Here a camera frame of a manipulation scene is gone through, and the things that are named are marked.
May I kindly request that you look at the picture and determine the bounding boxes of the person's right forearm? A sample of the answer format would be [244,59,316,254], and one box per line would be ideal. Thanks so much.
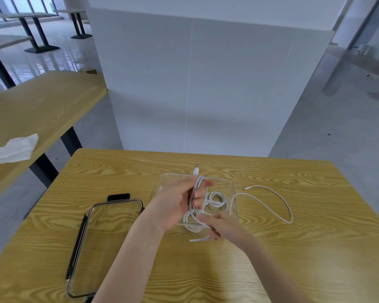
[239,231,314,303]

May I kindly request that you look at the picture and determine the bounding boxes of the grey table with black legs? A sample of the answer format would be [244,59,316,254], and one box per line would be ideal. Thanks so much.
[0,34,34,97]
[0,11,61,54]
[55,8,93,40]

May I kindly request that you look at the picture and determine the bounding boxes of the white charging cable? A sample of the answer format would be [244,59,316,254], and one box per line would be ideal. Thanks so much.
[183,165,294,243]

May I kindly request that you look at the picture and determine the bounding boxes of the person's right hand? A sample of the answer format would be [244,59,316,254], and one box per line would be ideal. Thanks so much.
[196,213,246,245]

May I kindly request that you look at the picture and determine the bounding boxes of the long wooden table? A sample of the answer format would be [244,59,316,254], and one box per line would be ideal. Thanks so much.
[0,70,108,203]

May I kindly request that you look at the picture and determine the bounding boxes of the grey metal frame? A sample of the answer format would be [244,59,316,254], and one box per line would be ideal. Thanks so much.
[322,0,379,101]

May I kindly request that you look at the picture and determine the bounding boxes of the person's left hand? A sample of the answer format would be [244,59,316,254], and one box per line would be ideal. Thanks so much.
[144,177,214,233]

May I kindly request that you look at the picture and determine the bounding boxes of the crumpled white tissue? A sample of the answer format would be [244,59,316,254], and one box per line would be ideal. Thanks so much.
[0,133,39,164]

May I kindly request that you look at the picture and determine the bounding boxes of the white partition board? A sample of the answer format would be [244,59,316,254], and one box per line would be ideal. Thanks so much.
[88,7,335,158]

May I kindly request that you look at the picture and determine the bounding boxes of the person's left forearm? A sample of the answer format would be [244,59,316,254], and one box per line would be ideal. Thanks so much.
[91,207,165,303]

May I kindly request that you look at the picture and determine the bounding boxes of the clear square container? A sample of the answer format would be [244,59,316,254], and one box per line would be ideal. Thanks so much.
[157,172,239,226]

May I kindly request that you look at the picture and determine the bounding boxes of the clear lid with black clips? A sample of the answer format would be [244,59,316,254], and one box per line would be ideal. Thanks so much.
[65,193,145,303]

